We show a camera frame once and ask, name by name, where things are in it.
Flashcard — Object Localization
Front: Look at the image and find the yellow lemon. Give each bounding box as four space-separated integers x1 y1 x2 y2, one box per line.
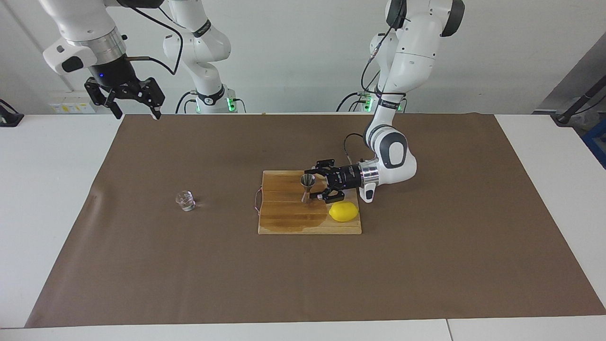
329 201 359 223

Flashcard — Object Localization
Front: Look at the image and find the blue crate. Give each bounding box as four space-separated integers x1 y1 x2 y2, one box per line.
581 121 606 169

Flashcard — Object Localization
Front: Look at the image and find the small clear glass cup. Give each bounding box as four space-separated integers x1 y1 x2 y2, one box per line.
175 190 196 212

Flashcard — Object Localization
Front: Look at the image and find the black base cable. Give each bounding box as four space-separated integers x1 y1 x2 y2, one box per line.
175 91 199 114
336 91 366 113

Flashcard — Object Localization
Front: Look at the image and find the wooden cutting board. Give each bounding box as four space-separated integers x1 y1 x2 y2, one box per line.
253 170 363 235

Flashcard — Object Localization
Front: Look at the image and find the black clamp mount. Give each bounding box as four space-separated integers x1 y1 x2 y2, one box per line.
0 99 24 127

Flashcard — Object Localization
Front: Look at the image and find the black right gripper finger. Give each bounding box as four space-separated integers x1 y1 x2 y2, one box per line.
134 77 166 120
84 78 124 120

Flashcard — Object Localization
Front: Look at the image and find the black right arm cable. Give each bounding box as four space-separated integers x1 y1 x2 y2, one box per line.
125 5 185 76

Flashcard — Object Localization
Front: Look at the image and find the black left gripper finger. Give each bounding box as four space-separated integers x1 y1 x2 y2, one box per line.
305 159 338 180
316 186 346 205

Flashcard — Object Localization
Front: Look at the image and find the black stand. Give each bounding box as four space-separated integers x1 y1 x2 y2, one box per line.
552 76 606 126

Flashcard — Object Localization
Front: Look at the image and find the white wall socket strip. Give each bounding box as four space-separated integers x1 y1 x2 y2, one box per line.
49 97 98 114

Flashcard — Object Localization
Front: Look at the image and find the brown table mat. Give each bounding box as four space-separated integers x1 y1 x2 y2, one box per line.
25 113 606 328

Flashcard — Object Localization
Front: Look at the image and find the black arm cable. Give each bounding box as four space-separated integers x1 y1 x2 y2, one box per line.
125 5 185 76
344 0 408 166

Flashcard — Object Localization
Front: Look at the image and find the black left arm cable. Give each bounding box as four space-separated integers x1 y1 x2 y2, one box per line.
344 0 408 166

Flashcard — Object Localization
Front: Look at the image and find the steel double jigger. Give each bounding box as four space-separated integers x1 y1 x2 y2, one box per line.
300 173 317 204

